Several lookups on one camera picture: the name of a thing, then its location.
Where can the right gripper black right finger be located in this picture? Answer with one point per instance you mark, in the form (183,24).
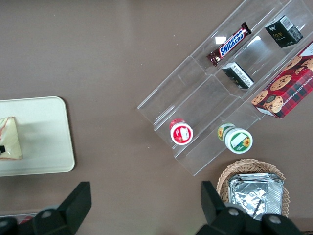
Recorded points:
(220,220)

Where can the aluminium foil tray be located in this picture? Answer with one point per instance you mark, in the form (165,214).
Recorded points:
(254,193)

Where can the red lid yoghurt cup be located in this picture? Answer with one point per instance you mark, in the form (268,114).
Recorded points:
(181,133)

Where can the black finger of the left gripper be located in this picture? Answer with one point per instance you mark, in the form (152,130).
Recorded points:
(2,150)

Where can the small black carton box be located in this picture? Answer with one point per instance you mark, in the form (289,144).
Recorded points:
(238,76)
(283,31)

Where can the triangle sandwich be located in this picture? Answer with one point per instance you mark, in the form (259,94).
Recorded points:
(11,137)

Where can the cream plastic serving tray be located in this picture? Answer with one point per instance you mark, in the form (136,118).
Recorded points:
(46,137)

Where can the light tan wicker basket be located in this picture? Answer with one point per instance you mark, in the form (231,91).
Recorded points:
(223,176)

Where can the red tartan cookie box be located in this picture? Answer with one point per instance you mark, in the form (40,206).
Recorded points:
(286,90)

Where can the brown Snickers chocolate bar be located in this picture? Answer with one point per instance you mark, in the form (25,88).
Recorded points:
(230,44)

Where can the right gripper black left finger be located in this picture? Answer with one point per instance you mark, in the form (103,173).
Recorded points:
(66,215)

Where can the green lid yoghurt cup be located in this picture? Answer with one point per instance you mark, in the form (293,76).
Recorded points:
(238,140)

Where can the clear acrylic tiered stand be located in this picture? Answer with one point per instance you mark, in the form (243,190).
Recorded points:
(195,98)

